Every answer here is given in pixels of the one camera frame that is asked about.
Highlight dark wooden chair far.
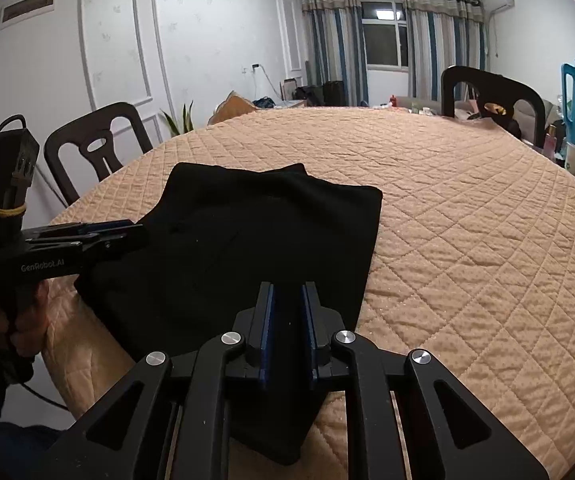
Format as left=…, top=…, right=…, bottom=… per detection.
left=440, top=65, right=547, bottom=148

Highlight striped curtain right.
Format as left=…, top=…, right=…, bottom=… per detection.
left=402, top=0, right=488, bottom=102

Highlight person's left hand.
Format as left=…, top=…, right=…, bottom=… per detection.
left=0, top=281, right=49, bottom=358

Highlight green potted plant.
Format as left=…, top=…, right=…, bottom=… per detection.
left=161, top=102, right=194, bottom=136

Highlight window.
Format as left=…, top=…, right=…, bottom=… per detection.
left=362, top=1, right=409, bottom=70

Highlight dark wooden chair left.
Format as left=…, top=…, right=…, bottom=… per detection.
left=44, top=102, right=153, bottom=205

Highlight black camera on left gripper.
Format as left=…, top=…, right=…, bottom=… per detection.
left=0, top=127, right=39, bottom=255

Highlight striped curtain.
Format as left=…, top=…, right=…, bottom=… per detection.
left=301, top=0, right=369, bottom=106
left=402, top=0, right=488, bottom=102

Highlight striped curtain left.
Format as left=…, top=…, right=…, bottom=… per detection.
left=301, top=0, right=369, bottom=106

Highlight black cable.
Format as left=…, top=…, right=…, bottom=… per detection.
left=16, top=381, right=74, bottom=413

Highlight black pants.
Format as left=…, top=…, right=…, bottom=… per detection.
left=73, top=160, right=385, bottom=467

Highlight dark wooden chair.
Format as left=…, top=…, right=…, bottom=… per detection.
left=44, top=102, right=153, bottom=205
left=440, top=65, right=547, bottom=148

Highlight peach quilted table cover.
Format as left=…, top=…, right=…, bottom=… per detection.
left=59, top=107, right=575, bottom=479

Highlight dark blue bag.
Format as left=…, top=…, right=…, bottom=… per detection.
left=253, top=96, right=276, bottom=110

